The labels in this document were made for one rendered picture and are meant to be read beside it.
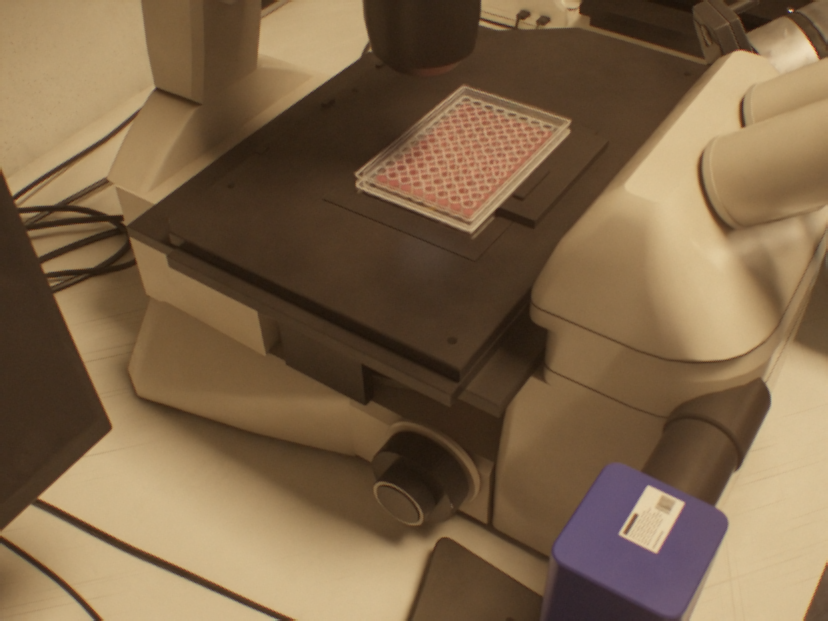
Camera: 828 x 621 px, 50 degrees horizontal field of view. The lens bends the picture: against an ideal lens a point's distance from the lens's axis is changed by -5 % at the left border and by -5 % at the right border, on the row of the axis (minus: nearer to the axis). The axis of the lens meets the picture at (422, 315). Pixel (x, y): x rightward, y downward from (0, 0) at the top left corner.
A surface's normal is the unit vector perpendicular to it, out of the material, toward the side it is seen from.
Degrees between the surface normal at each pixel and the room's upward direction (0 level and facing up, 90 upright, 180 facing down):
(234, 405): 80
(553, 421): 90
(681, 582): 0
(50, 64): 90
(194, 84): 101
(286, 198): 0
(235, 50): 105
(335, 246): 0
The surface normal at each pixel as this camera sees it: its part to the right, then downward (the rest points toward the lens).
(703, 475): 0.35, -0.48
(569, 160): -0.02, -0.72
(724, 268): 0.62, -0.18
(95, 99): 0.83, 0.37
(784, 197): -0.38, 0.79
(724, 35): 0.01, 0.40
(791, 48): -0.28, -0.19
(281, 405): -0.35, 0.53
